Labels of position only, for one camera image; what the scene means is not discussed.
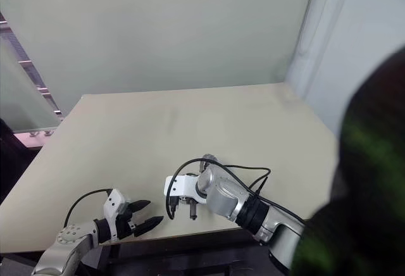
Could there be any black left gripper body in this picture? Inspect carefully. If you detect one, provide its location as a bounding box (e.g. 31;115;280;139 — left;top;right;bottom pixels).
115;204;137;241

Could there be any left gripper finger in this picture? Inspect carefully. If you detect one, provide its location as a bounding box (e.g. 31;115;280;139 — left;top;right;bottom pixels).
130;199;151;212
135;215;165;237

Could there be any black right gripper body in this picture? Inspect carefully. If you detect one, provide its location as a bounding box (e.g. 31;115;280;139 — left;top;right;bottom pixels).
175;195;200;207

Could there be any grey motor end cap disc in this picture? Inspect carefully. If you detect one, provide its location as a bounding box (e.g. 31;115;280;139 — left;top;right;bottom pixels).
201;153;220;165

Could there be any black bulky object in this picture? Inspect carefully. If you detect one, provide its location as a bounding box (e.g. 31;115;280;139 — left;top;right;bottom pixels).
0;116;42;204

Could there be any frosted glass partition panel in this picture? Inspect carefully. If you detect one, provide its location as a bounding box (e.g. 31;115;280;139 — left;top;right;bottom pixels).
0;35;60;132

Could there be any dark blurry shape with green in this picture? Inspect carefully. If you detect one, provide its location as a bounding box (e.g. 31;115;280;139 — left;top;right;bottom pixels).
289;46;405;276

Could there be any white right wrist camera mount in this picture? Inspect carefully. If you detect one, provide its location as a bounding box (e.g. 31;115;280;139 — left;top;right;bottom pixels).
163;174;201;206

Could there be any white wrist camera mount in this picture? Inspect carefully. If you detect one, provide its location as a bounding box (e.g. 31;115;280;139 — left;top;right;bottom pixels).
103;188;131;242
163;174;201;206

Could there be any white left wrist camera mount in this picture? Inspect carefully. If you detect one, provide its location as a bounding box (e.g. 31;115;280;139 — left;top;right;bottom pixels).
103;188;131;242

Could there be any dark table frame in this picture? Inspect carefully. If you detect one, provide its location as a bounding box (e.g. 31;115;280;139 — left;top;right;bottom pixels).
106;227;275;276

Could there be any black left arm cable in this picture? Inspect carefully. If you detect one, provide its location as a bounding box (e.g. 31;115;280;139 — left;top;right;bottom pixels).
63;188;114;228

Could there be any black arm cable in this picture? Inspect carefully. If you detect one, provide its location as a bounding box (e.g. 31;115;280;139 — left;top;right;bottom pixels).
165;158;306;227
63;188;114;228

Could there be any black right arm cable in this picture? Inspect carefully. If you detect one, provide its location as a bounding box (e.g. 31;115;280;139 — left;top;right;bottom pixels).
165;158;306;227

